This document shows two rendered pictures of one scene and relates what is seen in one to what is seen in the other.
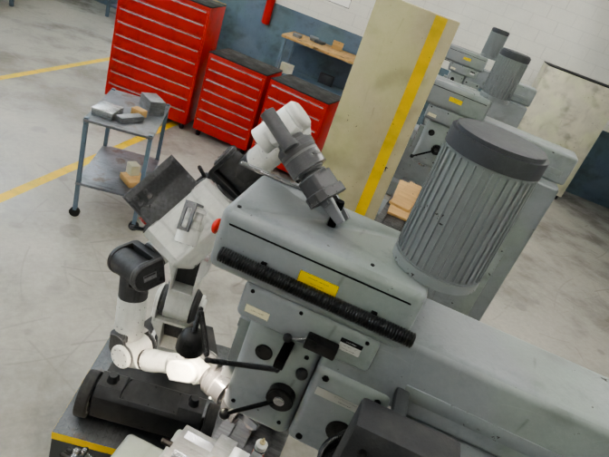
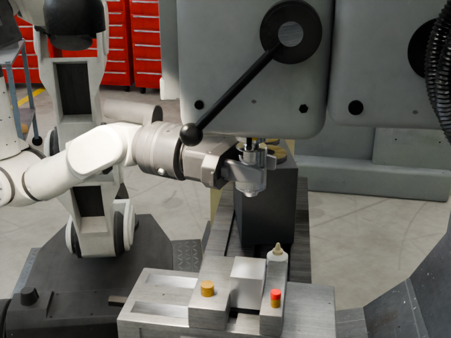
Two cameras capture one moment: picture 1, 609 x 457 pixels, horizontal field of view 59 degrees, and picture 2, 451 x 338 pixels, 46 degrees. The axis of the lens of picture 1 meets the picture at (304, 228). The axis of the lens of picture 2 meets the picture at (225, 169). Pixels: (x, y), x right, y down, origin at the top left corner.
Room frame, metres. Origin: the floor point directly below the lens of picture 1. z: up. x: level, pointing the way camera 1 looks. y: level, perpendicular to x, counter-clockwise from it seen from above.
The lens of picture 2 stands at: (0.36, -0.01, 1.56)
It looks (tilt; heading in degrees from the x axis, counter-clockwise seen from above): 24 degrees down; 0
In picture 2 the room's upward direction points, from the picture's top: straight up
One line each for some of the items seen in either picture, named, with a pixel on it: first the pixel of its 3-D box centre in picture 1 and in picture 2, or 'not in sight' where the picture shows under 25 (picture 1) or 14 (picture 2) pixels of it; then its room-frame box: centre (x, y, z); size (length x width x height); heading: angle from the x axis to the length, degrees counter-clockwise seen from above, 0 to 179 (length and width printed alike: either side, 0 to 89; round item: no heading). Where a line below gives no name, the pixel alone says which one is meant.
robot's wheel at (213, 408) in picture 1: (207, 426); not in sight; (1.63, 0.10, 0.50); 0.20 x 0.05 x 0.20; 6
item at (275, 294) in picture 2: not in sight; (275, 298); (1.03, -0.09, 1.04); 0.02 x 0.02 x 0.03
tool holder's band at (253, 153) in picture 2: not in sight; (251, 148); (1.10, -0.05, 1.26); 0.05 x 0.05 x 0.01
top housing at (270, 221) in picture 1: (325, 254); not in sight; (1.10, -0.07, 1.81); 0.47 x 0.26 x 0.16; 83
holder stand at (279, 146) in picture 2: not in sight; (262, 183); (1.49, -0.10, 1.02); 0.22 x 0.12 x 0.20; 4
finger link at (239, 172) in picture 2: (247, 421); (242, 174); (1.07, -0.04, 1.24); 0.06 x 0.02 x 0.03; 65
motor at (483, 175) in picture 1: (465, 207); not in sight; (1.07, -0.30, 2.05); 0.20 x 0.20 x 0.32
